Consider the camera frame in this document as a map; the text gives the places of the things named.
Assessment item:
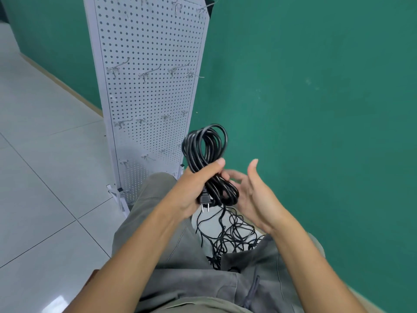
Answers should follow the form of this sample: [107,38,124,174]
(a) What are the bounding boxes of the black power cable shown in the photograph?
[181,124,240,214]

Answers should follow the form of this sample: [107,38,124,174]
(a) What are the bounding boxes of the tangled pile of black cables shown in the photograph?
[194,205,267,271]

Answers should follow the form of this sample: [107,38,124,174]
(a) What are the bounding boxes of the person's left forearm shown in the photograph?
[62,204,193,313]

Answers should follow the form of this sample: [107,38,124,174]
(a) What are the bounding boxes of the person's left hand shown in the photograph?
[164,158,227,221]

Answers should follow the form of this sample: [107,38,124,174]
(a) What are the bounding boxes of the group of metal pegboard hooks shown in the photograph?
[106,0,210,180]

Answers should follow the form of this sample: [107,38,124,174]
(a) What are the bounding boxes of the grey shorts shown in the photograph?
[111,172,326,313]

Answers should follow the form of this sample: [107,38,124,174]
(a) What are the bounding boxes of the person's right forearm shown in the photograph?
[265,221,369,313]

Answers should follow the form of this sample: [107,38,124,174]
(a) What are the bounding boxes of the person's right hand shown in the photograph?
[220,158,288,235]

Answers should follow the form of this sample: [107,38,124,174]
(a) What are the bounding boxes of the white perforated pegboard stand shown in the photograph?
[82,0,216,219]

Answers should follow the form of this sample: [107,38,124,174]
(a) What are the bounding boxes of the olive grey shirt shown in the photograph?
[138,296,250,313]

